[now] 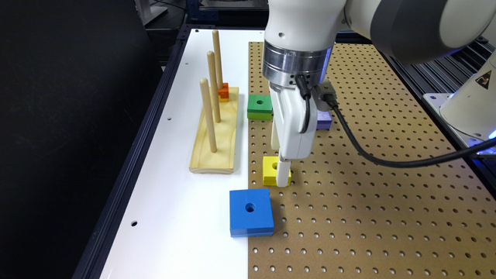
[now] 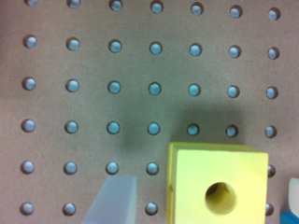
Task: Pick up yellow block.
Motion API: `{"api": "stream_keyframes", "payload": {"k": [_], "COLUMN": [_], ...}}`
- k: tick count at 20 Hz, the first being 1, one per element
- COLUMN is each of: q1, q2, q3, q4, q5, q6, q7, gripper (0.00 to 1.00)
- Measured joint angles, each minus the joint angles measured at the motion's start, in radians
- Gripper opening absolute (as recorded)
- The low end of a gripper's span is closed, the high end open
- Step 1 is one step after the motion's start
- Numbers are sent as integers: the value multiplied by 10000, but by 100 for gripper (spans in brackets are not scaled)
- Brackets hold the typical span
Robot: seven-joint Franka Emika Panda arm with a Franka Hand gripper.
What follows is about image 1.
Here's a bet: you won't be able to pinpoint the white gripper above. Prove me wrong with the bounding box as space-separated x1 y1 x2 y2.
269 85 318 187

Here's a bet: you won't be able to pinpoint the yellow square block with hole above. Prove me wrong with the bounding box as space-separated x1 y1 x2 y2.
263 156 278 186

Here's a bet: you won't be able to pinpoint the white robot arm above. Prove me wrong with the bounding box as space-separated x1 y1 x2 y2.
262 0 495 187

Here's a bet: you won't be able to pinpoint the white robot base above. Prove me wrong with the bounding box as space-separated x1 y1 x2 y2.
423 54 496 147

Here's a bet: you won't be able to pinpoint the green square block with hole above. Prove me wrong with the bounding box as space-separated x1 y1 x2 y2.
247 95 272 120

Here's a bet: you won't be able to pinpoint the purple square block with hole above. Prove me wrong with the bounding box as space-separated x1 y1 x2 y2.
316 110 332 129

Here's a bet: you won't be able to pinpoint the blue square block with hole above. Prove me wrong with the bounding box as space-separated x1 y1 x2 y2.
229 188 274 237

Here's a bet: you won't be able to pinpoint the wooden peg stand base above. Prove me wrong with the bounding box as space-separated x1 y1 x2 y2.
188 85 240 175

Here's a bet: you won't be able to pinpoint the brown perforated pegboard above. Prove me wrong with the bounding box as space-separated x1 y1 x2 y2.
248 44 495 278

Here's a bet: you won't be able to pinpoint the front wooden peg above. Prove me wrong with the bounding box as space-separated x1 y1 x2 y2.
199 78 217 153

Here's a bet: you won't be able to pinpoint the wooden peg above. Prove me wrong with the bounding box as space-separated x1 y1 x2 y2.
207 51 221 123
212 29 224 89
199 78 217 153

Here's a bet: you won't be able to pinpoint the middle wooden peg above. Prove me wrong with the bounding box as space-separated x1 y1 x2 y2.
207 51 221 123

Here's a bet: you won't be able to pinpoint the rear wooden peg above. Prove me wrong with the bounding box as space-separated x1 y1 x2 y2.
212 29 224 89

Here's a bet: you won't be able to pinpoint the black cable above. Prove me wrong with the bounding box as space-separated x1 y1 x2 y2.
294 74 496 169

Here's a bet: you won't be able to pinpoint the black aluminium frame rail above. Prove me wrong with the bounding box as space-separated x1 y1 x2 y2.
73 24 204 279

